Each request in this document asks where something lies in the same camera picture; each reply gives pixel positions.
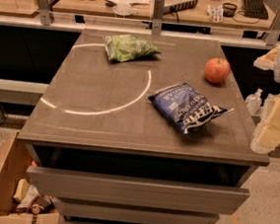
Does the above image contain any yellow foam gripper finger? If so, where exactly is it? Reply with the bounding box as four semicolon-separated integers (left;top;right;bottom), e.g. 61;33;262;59
250;93;280;154

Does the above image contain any green jalapeno chip bag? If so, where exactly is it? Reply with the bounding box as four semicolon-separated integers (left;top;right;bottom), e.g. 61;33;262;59
104;35;160;62

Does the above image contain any blue kettle chip bag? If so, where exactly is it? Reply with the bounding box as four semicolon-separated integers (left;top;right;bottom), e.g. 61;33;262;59
148;82;231;135

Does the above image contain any clear plastic bottle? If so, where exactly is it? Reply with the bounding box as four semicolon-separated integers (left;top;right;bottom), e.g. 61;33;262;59
245;89;263;115

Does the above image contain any red apple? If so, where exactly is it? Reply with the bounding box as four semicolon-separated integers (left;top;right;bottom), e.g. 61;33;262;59
204;57;231;84

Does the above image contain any black keyboard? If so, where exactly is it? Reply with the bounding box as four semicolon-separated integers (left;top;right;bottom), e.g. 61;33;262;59
242;0;269;20

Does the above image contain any black bowl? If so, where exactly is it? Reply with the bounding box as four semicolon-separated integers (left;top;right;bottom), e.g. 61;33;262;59
222;2;238;18

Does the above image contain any patterned mug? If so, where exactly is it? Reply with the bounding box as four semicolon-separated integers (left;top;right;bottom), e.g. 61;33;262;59
207;6;223;23

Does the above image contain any white power strip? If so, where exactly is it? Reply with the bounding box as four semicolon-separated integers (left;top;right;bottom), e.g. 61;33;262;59
164;0;198;15

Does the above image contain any grey drawer cabinet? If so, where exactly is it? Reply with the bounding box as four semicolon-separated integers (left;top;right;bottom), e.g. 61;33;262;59
18;30;269;224

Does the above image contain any white cup on saucer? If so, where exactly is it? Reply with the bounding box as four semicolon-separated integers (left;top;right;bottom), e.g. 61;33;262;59
112;0;134;17

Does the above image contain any cardboard box with clutter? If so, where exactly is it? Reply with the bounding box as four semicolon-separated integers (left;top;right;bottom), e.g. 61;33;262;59
0;132;59;224

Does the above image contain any metal bracket right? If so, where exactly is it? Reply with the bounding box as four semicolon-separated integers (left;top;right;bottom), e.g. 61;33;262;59
264;7;280;46

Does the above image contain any metal bracket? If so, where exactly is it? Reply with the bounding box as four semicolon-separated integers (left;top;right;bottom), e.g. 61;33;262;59
35;0;54;26
151;0;165;36
264;7;280;46

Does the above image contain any metal bracket middle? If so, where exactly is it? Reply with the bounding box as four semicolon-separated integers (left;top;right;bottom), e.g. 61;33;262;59
151;0;165;36

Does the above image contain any glass barrier rail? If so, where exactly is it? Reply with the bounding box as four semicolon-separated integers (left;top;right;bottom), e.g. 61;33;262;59
0;8;273;50

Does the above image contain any metal bracket left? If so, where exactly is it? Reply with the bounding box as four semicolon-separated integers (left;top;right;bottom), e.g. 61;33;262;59
35;0;54;26

